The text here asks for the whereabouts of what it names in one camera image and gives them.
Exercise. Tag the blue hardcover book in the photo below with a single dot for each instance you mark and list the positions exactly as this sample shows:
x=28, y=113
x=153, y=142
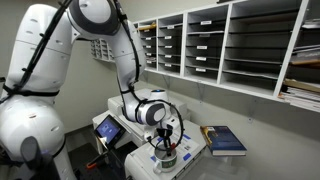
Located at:
x=223, y=140

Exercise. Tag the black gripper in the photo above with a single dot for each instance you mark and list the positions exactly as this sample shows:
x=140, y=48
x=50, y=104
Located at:
x=165, y=131

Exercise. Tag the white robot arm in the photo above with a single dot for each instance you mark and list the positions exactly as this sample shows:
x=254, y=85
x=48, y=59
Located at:
x=40, y=116

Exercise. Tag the grey shelf bracket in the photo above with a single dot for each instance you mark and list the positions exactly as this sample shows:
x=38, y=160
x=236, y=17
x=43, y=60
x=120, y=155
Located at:
x=166, y=81
x=200, y=91

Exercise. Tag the white shelf label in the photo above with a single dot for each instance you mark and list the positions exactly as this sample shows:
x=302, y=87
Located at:
x=202, y=47
x=200, y=70
x=206, y=22
x=201, y=58

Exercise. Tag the white mail sorter shelf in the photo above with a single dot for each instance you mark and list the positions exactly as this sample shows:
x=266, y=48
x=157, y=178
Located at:
x=223, y=40

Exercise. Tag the yellow folder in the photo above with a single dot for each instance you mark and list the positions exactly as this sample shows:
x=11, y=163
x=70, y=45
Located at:
x=147, y=27

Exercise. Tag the large white office printer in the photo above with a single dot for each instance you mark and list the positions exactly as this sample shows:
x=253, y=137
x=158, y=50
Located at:
x=140, y=163

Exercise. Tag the white paper notice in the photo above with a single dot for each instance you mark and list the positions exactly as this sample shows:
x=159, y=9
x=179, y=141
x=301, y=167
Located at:
x=186, y=146

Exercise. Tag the blue tape piece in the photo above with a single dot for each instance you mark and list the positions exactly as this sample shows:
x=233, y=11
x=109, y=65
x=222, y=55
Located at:
x=187, y=156
x=153, y=159
x=160, y=139
x=186, y=136

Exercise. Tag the white mug with green band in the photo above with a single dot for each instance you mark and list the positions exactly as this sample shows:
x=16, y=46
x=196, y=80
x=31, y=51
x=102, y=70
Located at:
x=165, y=163

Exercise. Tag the pen with orange cap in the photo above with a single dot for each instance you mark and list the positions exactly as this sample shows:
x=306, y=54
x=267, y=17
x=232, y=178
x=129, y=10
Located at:
x=173, y=146

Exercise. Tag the stack of papers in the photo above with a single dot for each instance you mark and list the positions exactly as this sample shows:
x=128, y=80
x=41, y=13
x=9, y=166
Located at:
x=301, y=93

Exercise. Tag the printer touchscreen panel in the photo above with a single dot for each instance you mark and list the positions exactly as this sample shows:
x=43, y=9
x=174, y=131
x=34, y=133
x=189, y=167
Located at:
x=108, y=130

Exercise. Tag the small white wall organizer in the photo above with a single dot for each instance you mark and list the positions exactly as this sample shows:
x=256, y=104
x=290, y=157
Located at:
x=101, y=50

